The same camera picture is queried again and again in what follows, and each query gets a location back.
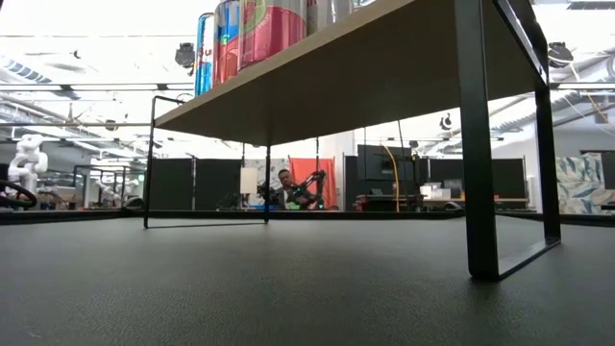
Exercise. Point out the leaf patterned panel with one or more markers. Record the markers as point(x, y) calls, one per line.
point(269, 165)
point(576, 187)

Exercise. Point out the red banner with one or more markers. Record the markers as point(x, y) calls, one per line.
point(327, 168)

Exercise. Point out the white distant robot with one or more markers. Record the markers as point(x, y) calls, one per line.
point(108, 190)

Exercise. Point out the black partition panel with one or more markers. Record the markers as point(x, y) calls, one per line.
point(168, 182)

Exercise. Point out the black distant robot arm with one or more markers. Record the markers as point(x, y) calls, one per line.
point(310, 187)

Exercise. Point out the white boxes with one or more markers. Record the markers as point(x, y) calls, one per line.
point(435, 192)

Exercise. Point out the black ceiling hook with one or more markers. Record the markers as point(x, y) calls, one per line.
point(446, 122)

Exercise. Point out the black monitor screen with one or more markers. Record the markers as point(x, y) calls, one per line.
point(510, 178)

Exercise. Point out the black overhead fixture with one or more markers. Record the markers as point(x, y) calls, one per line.
point(185, 55)
point(559, 54)

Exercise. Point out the black curved tube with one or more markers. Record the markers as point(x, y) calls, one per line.
point(19, 192)

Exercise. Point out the person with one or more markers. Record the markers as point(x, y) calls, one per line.
point(284, 187)

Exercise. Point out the wooden shelf with black frame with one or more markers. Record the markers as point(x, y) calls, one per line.
point(384, 72)

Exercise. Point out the pink and white can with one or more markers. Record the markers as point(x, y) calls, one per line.
point(331, 9)
point(271, 29)

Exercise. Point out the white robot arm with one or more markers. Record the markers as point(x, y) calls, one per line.
point(29, 158)

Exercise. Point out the silver blue slim can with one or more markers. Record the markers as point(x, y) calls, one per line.
point(204, 57)

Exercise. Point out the red soda can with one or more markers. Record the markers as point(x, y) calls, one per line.
point(226, 43)

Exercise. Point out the black equipment cabinet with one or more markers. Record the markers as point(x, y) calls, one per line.
point(379, 165)

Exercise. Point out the small white board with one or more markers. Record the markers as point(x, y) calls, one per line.
point(248, 180)

